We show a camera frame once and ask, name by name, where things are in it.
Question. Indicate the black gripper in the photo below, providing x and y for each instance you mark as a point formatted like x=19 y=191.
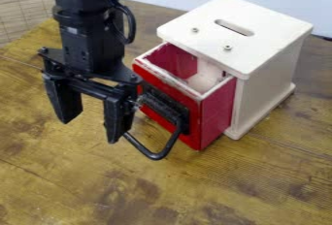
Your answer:
x=87 y=67

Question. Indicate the black metal drawer handle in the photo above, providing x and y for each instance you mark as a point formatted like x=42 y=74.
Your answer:
x=173 y=112

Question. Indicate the red drawer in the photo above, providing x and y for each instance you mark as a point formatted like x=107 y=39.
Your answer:
x=197 y=85

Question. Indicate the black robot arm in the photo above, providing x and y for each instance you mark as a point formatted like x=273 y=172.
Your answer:
x=98 y=8

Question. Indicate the white wooden box cabinet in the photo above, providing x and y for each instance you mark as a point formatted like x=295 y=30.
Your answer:
x=254 y=43

